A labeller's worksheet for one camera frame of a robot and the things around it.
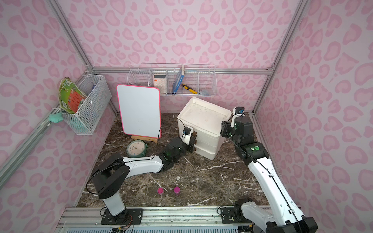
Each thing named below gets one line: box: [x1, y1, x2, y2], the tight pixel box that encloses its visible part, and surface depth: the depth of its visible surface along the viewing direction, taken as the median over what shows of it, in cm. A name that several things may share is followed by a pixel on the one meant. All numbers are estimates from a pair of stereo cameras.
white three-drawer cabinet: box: [177, 97, 232, 160], surface depth 87 cm
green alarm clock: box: [126, 139, 149, 158], surface depth 99 cm
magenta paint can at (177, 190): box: [173, 186, 181, 195], surface depth 82 cm
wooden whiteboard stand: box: [130, 134, 158, 143], surface depth 100 cm
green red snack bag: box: [58, 76, 87, 114], surface depth 74 cm
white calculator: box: [153, 73, 167, 94], surface depth 97 cm
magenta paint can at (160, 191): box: [156, 187, 165, 196], surface depth 82 cm
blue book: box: [172, 64, 185, 94], surface depth 90 cm
